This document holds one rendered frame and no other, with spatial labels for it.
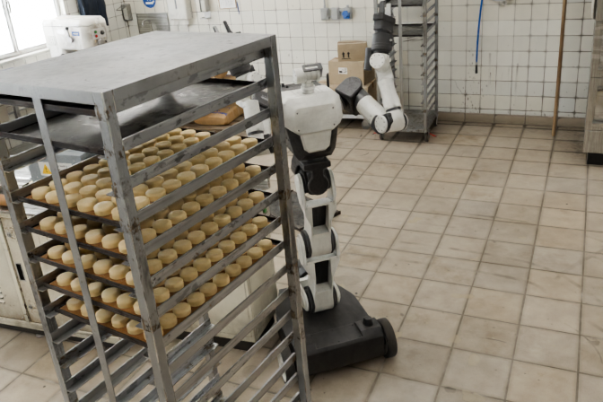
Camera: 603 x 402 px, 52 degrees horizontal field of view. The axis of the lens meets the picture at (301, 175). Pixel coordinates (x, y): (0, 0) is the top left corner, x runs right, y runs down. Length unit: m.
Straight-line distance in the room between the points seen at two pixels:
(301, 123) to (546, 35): 4.12
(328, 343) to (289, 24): 4.64
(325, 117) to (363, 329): 1.10
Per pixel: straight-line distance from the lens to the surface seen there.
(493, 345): 3.47
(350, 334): 3.19
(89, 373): 2.14
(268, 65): 1.81
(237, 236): 1.90
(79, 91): 1.41
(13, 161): 1.79
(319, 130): 2.73
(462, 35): 6.56
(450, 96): 6.73
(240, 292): 3.21
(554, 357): 3.45
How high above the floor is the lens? 2.12
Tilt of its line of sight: 22 degrees down
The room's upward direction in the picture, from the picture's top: 5 degrees counter-clockwise
